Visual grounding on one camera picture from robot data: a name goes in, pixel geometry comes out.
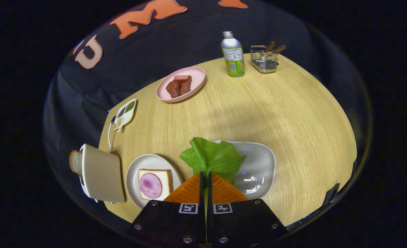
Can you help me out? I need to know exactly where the green lettuce leaf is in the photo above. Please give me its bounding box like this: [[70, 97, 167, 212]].
[[180, 137, 246, 185]]

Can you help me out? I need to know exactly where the white bread slice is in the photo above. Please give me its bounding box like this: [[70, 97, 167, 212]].
[[138, 169, 174, 201]]

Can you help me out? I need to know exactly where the toasted bread slice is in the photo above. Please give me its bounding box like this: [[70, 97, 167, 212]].
[[69, 150, 83, 177]]

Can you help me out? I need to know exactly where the metal wire basket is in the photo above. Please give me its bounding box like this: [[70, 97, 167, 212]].
[[250, 45, 279, 73]]

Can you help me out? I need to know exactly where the white oblong plate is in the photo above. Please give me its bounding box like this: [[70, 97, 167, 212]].
[[215, 141, 277, 200]]

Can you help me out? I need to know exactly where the white round plate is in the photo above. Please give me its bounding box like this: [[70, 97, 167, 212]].
[[126, 154, 183, 210]]

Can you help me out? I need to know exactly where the pink ham slice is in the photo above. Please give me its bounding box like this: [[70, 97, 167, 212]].
[[139, 173, 163, 199]]

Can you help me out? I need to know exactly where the silver green-label bottle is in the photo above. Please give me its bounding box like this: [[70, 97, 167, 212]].
[[221, 31, 246, 78]]

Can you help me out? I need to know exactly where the brown meat slab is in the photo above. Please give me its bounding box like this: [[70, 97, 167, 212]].
[[166, 77, 192, 99]]

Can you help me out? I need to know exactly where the white power cable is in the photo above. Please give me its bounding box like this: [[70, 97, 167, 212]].
[[108, 115, 117, 154]]

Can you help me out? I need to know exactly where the white divided bean dish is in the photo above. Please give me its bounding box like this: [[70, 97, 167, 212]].
[[113, 99, 137, 133]]

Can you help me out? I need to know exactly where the pink round plate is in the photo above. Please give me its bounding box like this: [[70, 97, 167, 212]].
[[156, 66, 206, 103]]

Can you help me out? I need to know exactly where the white toaster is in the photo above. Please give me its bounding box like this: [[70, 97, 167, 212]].
[[80, 144, 125, 204]]

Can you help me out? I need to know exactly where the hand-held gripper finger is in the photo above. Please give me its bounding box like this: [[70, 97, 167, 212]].
[[126, 172, 207, 248], [206, 172, 288, 248]]

